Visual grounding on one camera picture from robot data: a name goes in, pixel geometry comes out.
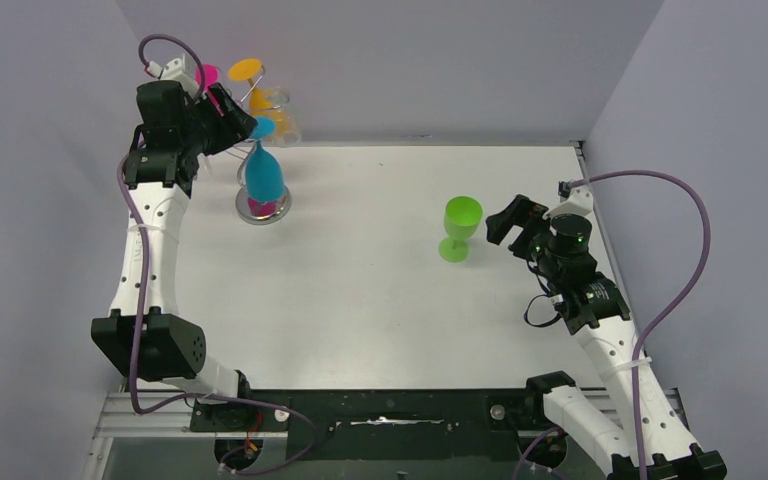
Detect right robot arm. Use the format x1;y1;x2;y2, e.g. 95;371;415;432
486;189;727;479

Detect orange wine glass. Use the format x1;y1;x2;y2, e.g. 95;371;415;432
228;58;297;146

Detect green wine glass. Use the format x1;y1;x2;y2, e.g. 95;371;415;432
438;196;483;263

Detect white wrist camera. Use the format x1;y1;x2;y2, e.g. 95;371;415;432
145;55;199;99
543;181;594;220

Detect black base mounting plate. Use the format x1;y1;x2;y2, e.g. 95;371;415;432
189;388;551;462

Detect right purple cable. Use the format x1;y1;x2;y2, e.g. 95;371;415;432
513;169;713;480

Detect chrome wire glass rack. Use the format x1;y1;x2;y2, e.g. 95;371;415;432
228;58;291;225

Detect pink wine glass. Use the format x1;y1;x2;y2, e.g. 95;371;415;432
195;64;220;93

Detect clear wine glass right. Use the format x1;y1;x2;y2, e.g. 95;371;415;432
265;88;301;147

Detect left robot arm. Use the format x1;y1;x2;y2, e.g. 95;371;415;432
91;80;257;421

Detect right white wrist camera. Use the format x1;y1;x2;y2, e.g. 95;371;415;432
543;181;594;220

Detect blue wine glass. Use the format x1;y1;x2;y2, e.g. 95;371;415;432
244;116;285;203

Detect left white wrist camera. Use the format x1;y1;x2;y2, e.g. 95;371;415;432
145;55;199;99

